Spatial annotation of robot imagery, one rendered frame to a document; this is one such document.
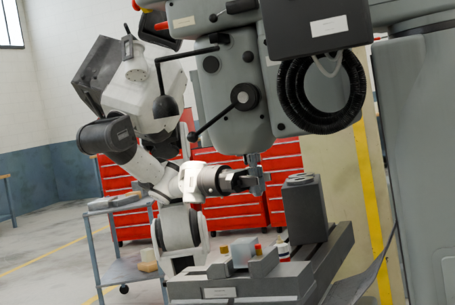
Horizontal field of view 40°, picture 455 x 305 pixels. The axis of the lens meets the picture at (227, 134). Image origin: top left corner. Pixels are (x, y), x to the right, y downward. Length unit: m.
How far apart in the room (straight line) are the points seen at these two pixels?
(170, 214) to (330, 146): 1.34
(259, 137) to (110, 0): 10.90
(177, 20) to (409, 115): 0.61
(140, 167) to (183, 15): 0.59
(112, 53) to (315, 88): 0.80
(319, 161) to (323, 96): 1.94
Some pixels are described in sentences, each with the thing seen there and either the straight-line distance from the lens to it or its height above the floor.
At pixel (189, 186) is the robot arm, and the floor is 1.23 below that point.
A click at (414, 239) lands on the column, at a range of 1.44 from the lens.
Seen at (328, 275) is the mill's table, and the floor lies 0.91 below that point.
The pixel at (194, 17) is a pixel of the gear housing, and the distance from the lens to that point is 1.58.
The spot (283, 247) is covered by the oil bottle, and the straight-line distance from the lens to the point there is 1.70.
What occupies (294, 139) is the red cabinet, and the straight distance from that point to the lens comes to 6.31.
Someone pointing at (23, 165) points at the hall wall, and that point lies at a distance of 12.60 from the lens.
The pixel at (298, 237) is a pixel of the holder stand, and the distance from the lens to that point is 2.01.
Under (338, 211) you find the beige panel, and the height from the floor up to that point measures 0.77.
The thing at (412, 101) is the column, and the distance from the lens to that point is 1.40.
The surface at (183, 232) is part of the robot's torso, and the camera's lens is 2.28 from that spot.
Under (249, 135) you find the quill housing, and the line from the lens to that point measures 1.57.
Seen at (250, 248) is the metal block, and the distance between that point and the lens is 1.52.
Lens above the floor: 1.45
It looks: 3 degrees down
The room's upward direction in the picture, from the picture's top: 10 degrees counter-clockwise
